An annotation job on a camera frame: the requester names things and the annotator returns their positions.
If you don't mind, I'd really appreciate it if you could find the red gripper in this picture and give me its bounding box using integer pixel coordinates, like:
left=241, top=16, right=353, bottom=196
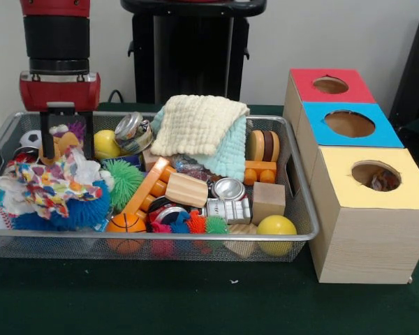
left=19, top=72, right=102, bottom=160

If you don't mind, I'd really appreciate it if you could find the white cloth with colourful spots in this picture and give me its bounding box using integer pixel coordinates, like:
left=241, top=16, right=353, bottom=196
left=0, top=146, right=115, bottom=221

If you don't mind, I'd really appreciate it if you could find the cream muslin cloth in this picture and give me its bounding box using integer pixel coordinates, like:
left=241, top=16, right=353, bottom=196
left=149, top=94, right=251, bottom=157

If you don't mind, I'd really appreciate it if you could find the mint green muslin cloth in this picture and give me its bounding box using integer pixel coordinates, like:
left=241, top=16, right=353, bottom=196
left=149, top=106, right=248, bottom=179

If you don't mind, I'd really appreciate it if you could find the multicoloured knotted rope toy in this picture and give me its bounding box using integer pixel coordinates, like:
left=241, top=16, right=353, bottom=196
left=371, top=169, right=402, bottom=192

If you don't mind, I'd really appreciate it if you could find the clear mesh bin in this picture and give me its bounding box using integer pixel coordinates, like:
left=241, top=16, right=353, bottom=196
left=0, top=110, right=323, bottom=262

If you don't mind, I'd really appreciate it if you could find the wooden box with three holes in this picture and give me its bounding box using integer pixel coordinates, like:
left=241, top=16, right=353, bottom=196
left=283, top=68, right=419, bottom=285

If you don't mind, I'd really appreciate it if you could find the brown plush teddy bear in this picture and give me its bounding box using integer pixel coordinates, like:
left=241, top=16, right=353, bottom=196
left=38, top=131, right=81, bottom=167

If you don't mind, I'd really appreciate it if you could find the large blue spiky ball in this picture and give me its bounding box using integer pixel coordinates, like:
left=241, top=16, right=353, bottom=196
left=12, top=181, right=112, bottom=231

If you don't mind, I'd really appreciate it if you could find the small orange basketball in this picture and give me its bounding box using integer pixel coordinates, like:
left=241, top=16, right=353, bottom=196
left=106, top=212, right=147, bottom=254

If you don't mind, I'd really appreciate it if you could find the ridged wooden block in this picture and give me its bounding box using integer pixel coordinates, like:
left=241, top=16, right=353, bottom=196
left=165, top=172, right=209, bottom=209

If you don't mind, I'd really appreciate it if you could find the wooden striped burger toy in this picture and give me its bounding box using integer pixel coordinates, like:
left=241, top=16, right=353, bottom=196
left=247, top=130, right=281, bottom=163

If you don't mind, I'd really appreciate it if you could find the large yellow ball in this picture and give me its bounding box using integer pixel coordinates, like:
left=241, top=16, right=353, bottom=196
left=256, top=215, right=298, bottom=258

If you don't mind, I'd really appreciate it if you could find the thin black cable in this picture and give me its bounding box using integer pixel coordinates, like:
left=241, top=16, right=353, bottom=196
left=107, top=89, right=126, bottom=104

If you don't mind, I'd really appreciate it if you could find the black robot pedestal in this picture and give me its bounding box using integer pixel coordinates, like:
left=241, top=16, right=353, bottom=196
left=120, top=0, right=268, bottom=105

